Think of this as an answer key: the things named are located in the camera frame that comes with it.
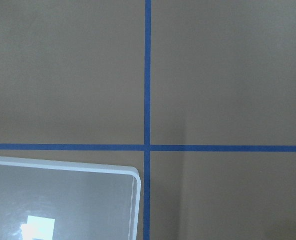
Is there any clear plastic storage box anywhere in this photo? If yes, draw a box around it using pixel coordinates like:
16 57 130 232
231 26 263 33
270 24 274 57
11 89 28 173
0 156 141 240

